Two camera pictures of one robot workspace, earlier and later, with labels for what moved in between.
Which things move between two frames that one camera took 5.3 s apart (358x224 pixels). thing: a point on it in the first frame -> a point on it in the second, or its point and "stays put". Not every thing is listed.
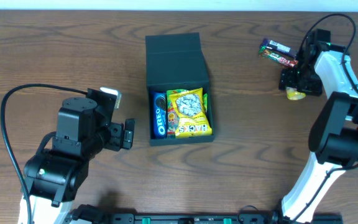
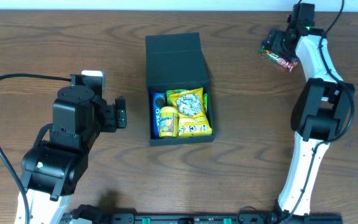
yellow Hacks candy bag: [191, 119] stays put
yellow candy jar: [293, 94] -> [168, 122]
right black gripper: [291, 79] -> [276, 42]
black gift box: [176, 61] stays put
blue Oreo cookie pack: [160, 108] stays put
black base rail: [261, 218] stays put
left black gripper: [117, 134] -> [119, 112]
